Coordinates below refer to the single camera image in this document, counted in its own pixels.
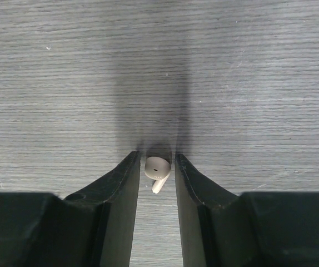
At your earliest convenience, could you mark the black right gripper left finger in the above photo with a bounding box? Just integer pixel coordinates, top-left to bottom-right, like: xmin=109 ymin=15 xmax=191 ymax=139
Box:
xmin=0 ymin=151 xmax=141 ymax=266

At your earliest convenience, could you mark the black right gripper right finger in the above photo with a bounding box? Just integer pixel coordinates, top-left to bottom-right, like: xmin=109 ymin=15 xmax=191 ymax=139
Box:
xmin=175 ymin=154 xmax=319 ymax=266

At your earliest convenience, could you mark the beige earbud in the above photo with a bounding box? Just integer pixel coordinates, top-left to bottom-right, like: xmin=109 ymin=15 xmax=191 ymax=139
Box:
xmin=144 ymin=156 xmax=171 ymax=194

